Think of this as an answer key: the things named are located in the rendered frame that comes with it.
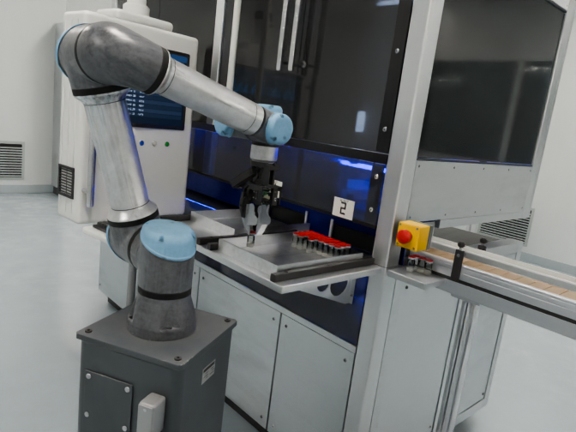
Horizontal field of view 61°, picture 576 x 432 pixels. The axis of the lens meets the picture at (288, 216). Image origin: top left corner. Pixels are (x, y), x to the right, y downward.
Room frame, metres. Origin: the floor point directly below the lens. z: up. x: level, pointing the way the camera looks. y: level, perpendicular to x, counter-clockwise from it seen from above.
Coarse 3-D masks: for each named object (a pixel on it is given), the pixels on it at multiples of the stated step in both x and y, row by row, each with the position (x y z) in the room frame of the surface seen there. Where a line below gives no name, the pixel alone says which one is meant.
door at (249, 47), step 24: (264, 0) 1.92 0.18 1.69; (240, 24) 2.02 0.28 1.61; (264, 24) 1.91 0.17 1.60; (288, 24) 1.81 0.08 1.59; (240, 48) 2.00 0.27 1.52; (264, 48) 1.90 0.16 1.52; (288, 48) 1.80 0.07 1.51; (240, 72) 1.99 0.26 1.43; (264, 72) 1.89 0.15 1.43; (288, 72) 1.79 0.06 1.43; (264, 96) 1.88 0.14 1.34; (288, 96) 1.78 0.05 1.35
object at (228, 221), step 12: (192, 216) 1.69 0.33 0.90; (204, 216) 1.63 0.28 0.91; (216, 216) 1.76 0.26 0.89; (228, 216) 1.80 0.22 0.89; (240, 216) 1.84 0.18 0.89; (216, 228) 1.58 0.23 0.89; (228, 228) 1.53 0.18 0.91; (240, 228) 1.53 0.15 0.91; (252, 228) 1.56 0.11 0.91; (276, 228) 1.63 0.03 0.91; (288, 228) 1.67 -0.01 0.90; (300, 228) 1.71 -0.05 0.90
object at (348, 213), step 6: (336, 198) 1.56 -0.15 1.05; (336, 204) 1.55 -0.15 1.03; (342, 204) 1.54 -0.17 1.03; (348, 204) 1.52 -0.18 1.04; (354, 204) 1.50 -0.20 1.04; (336, 210) 1.55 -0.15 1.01; (342, 210) 1.53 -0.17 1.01; (348, 210) 1.52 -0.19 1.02; (342, 216) 1.53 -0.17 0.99; (348, 216) 1.51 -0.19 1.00
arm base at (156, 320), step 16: (144, 304) 0.97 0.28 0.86; (160, 304) 0.97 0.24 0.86; (176, 304) 0.98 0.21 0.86; (192, 304) 1.03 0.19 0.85; (128, 320) 0.99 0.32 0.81; (144, 320) 0.96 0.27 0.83; (160, 320) 0.96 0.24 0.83; (176, 320) 0.97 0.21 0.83; (192, 320) 1.01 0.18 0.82; (144, 336) 0.95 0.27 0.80; (160, 336) 0.95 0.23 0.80; (176, 336) 0.97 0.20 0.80
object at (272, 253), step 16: (224, 240) 1.38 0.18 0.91; (240, 240) 1.42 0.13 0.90; (256, 240) 1.46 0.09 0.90; (272, 240) 1.50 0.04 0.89; (288, 240) 1.55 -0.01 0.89; (240, 256) 1.29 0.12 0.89; (256, 256) 1.24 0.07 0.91; (272, 256) 1.37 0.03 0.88; (288, 256) 1.39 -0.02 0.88; (304, 256) 1.41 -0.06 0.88; (320, 256) 1.43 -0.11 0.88; (336, 256) 1.33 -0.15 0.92; (352, 256) 1.38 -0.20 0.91; (272, 272) 1.19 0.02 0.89
